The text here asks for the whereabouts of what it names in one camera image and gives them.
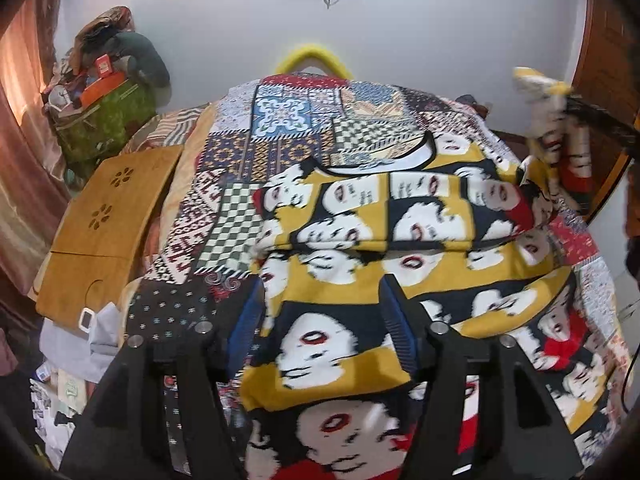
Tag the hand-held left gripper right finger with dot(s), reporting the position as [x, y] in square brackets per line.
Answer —
[399, 322]

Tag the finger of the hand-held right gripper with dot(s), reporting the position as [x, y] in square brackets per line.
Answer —
[600, 117]

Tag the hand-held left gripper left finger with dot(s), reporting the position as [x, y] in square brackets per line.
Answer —
[246, 321]

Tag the face-printed yellow knit sweater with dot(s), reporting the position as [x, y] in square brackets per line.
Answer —
[350, 360]

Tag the brown wooden door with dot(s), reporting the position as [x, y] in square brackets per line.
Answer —
[605, 50]

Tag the patchwork printed blanket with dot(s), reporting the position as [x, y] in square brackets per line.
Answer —
[235, 160]

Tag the white plastic bag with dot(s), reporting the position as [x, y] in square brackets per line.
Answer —
[75, 350]

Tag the wooden lap desk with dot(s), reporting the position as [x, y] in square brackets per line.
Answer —
[100, 220]

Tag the pile of papers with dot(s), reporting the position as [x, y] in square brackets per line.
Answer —
[55, 400]

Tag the striped cloth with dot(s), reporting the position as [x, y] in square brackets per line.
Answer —
[165, 127]

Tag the orange box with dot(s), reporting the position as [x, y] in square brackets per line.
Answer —
[100, 89]

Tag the pink curtain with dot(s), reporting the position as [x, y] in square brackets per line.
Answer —
[22, 160]

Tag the yellow padded hoop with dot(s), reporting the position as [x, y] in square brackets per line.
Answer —
[312, 52]

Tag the dark grey garment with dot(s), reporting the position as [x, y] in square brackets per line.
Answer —
[142, 57]

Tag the small red box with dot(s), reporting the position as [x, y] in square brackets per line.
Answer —
[103, 65]

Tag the brown patterned cloth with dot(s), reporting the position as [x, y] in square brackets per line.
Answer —
[102, 25]

